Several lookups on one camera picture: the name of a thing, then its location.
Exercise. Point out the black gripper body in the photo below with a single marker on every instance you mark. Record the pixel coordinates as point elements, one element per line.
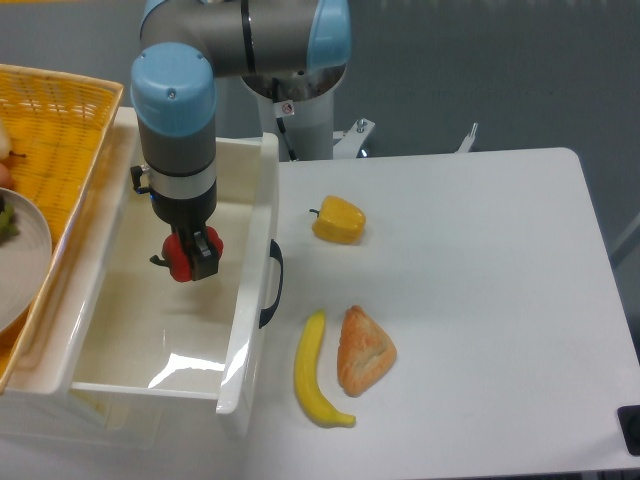
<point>188,215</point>

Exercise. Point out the red bell pepper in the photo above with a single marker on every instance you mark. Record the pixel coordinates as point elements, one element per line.
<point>180,270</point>

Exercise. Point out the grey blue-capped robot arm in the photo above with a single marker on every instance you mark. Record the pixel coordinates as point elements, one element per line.
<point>286,51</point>

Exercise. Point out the open white upper drawer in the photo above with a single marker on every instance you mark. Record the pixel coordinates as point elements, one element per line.
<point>151,336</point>

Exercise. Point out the yellow bell pepper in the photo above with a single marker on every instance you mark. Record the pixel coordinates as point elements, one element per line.
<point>338,221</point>

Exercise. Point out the yellow woven basket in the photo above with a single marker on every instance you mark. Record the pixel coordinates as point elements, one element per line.
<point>59,122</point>

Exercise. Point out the grey ribbed plate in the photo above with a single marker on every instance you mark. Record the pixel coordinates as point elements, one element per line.
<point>25,259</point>

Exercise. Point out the yellow banana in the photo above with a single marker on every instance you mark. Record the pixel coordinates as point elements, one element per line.
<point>312,401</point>

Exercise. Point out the green grapes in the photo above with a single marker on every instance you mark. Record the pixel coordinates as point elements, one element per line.
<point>8,227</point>

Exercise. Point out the triangular orange pastry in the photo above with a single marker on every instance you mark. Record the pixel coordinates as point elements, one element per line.
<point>365,354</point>

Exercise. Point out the pink fruit in basket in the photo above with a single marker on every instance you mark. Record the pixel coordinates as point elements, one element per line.
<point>6,179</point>

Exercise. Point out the pale pear with stem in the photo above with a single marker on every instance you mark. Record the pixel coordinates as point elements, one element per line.
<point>6,144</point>

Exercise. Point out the black corner fixture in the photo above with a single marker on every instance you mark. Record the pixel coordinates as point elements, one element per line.
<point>629,420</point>

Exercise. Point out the black drawer handle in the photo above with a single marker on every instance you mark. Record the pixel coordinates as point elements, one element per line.
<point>275,286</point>

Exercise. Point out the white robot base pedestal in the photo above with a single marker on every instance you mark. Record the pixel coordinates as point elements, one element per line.
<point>299,108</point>

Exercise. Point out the white table bracket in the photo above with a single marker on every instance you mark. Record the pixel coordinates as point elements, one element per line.
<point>469,140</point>

